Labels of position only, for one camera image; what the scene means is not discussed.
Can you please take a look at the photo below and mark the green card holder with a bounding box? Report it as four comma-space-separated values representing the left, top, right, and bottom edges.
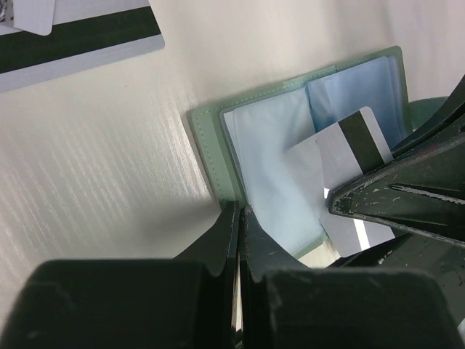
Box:
190, 47, 429, 258

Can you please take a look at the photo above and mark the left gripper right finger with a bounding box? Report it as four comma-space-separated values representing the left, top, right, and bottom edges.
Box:
239, 206, 464, 348

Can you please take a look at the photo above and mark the card with black stripe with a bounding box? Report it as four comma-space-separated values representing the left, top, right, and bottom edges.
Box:
1, 1, 165, 92

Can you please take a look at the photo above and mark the silver card with stripe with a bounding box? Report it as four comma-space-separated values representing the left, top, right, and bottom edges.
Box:
284, 106, 395, 257

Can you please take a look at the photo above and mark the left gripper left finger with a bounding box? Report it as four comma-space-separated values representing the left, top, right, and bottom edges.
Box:
1, 202, 240, 348

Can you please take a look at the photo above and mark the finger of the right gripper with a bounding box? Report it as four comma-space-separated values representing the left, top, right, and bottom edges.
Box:
394, 77, 464, 158
328, 145, 464, 247

